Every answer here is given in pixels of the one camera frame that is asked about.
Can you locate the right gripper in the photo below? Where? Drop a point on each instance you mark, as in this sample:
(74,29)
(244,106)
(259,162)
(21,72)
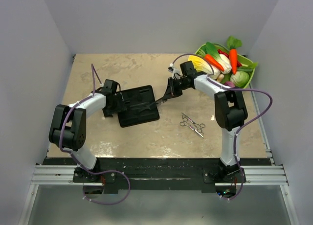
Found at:
(171,91)

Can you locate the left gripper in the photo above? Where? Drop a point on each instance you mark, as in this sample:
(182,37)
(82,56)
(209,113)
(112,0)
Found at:
(120,106)

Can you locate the black tool case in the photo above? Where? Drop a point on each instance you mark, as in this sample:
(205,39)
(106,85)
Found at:
(139,97)

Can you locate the black handled comb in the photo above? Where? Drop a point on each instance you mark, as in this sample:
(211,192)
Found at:
(153,104)

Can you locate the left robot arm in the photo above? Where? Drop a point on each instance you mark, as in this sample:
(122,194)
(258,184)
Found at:
(68,128)

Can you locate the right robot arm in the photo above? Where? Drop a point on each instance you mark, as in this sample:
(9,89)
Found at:
(229,104)

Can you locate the silver scissors lower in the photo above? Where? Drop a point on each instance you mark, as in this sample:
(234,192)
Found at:
(198,132)

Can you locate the silver scissors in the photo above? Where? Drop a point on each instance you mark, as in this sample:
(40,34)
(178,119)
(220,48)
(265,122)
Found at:
(185,118)
(198,132)

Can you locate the toy napa cabbage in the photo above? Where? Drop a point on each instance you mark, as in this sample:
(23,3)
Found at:
(202,65)

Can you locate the silver scissors upper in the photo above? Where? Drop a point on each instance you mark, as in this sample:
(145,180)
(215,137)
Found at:
(185,118)

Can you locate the toy mushroom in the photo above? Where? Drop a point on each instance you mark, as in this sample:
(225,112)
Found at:
(220,78)

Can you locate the toy carrot left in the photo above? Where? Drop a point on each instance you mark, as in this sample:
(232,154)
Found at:
(213,62)

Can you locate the toy carrot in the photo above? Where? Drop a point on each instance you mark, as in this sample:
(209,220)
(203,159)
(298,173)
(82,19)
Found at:
(213,62)
(232,44)

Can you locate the toy purple onion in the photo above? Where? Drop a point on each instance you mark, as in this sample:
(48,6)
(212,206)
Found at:
(229,84)

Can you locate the toy bok choy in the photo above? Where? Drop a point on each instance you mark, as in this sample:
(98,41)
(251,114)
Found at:
(211,49)

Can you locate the toy red chili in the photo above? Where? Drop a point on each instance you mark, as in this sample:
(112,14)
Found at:
(226,57)

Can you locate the green vegetable tray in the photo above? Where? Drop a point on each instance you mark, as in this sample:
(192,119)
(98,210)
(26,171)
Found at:
(247,65)

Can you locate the toy green cabbage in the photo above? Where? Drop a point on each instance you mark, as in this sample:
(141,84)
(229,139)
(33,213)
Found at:
(240,78)

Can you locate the toy carrot right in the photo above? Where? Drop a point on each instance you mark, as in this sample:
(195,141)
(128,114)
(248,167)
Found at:
(232,44)

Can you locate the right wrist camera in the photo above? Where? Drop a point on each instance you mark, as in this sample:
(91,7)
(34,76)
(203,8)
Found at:
(174,71)

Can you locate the aluminium rail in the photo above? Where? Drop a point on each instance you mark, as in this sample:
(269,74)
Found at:
(266,176)

